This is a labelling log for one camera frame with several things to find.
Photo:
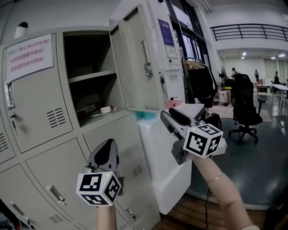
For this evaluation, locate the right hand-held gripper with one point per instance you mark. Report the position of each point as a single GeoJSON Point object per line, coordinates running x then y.
{"type": "Point", "coordinates": [202, 141]}

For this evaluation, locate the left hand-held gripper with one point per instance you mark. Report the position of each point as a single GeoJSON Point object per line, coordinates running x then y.
{"type": "Point", "coordinates": [92, 184]}

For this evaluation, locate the person's left forearm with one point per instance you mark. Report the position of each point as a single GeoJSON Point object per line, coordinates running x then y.
{"type": "Point", "coordinates": [105, 218]}

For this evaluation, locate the person's right forearm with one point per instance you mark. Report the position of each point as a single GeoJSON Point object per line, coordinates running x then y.
{"type": "Point", "coordinates": [222, 197]}

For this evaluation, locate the grey vented locker door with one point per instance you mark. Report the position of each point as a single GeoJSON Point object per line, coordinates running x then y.
{"type": "Point", "coordinates": [126, 143]}
{"type": "Point", "coordinates": [56, 175]}
{"type": "Point", "coordinates": [20, 197]}

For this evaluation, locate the grey metal locker cabinet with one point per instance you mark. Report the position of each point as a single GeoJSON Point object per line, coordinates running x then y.
{"type": "Point", "coordinates": [51, 157]}

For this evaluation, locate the grey locker door with notice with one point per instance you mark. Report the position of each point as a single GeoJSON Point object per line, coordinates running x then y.
{"type": "Point", "coordinates": [38, 105]}

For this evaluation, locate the pink cloth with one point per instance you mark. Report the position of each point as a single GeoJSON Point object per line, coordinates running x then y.
{"type": "Point", "coordinates": [173, 104]}

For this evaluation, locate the teal plastic item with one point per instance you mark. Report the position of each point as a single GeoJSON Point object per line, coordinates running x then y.
{"type": "Point", "coordinates": [146, 115]}

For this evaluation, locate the black backpack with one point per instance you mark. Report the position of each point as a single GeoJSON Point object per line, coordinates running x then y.
{"type": "Point", "coordinates": [214, 120]}

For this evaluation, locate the low white cabinet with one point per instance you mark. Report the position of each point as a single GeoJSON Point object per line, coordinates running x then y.
{"type": "Point", "coordinates": [162, 161]}

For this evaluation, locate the white and red small box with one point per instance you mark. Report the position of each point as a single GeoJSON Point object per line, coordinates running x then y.
{"type": "Point", "coordinates": [108, 109]}

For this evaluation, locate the black hanging garments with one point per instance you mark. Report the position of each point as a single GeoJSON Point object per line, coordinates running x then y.
{"type": "Point", "coordinates": [201, 83]}

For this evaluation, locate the white small suitcase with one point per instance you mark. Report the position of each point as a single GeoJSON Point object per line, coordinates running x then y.
{"type": "Point", "coordinates": [223, 97]}

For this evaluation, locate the black clothes rack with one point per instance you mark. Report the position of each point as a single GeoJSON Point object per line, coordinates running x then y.
{"type": "Point", "coordinates": [186, 65]}

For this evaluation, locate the tall white kiosk machine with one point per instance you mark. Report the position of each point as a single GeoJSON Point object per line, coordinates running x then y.
{"type": "Point", "coordinates": [171, 56]}

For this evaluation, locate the black standing fan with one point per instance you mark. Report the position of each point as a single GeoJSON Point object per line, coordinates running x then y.
{"type": "Point", "coordinates": [222, 74]}

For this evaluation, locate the black office chair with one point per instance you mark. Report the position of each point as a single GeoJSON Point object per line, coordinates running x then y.
{"type": "Point", "coordinates": [244, 105]}

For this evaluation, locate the purple poster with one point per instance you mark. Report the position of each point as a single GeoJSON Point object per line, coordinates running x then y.
{"type": "Point", "coordinates": [166, 32]}

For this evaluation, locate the beige floor rug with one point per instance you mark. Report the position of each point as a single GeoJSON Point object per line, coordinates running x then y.
{"type": "Point", "coordinates": [267, 114]}

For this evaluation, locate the white table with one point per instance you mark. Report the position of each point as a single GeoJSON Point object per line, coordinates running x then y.
{"type": "Point", "coordinates": [280, 87]}

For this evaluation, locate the black balcony railing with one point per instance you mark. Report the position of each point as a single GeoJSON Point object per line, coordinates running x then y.
{"type": "Point", "coordinates": [247, 31]}

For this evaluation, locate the white paper notice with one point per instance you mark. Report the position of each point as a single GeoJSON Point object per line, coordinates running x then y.
{"type": "Point", "coordinates": [29, 57]}

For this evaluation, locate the person's dark clothing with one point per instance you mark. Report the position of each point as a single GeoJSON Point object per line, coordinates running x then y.
{"type": "Point", "coordinates": [276, 218]}

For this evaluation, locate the white dome security camera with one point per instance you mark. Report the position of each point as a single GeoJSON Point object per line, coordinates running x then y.
{"type": "Point", "coordinates": [21, 30]}

